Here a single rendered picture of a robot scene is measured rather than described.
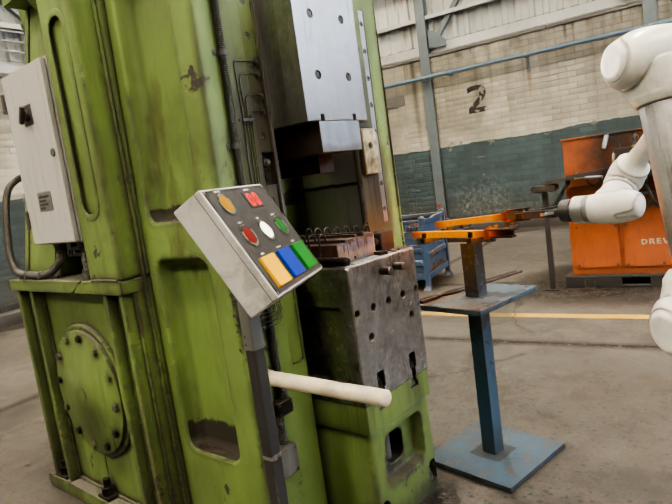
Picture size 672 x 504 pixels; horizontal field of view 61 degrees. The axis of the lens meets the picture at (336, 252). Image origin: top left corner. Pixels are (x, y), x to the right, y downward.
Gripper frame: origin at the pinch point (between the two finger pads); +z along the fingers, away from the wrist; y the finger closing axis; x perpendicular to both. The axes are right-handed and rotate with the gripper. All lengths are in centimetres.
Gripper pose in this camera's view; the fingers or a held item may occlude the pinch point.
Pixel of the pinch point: (517, 214)
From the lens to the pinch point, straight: 211.8
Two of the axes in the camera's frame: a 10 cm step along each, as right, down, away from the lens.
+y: 7.2, -1.8, 6.6
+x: -1.5, -9.8, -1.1
